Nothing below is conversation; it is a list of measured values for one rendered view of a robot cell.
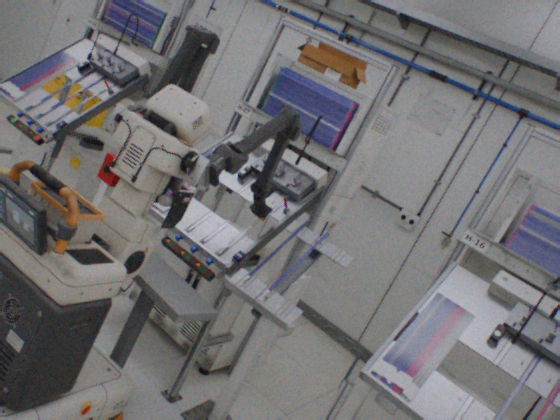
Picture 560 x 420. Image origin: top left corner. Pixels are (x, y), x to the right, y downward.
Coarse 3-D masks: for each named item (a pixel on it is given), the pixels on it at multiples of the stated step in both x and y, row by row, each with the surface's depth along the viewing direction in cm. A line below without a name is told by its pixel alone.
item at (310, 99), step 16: (288, 80) 300; (304, 80) 295; (272, 96) 305; (288, 96) 299; (304, 96) 295; (320, 96) 290; (336, 96) 285; (272, 112) 304; (304, 112) 294; (320, 112) 289; (336, 112) 285; (352, 112) 284; (304, 128) 293; (320, 128) 289; (336, 128) 284; (336, 144) 289
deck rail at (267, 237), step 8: (320, 192) 291; (304, 200) 286; (312, 200) 289; (296, 208) 282; (304, 208) 286; (288, 216) 279; (296, 216) 284; (280, 224) 275; (288, 224) 282; (272, 232) 273; (280, 232) 279; (264, 240) 271; (248, 248) 265; (256, 248) 268; (248, 256) 266; (232, 264) 259; (232, 272) 262
